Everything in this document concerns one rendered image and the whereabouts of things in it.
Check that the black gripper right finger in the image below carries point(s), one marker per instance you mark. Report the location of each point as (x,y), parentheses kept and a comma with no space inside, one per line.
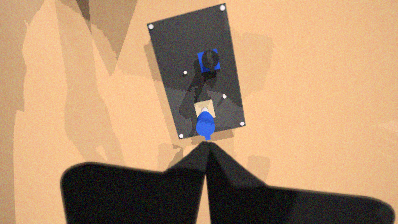
(237,196)

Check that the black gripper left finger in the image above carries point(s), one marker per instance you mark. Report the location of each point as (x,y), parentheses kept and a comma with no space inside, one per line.
(116,194)

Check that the dark grey circuit board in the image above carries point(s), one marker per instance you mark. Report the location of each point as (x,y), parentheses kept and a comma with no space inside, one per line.
(195,56)

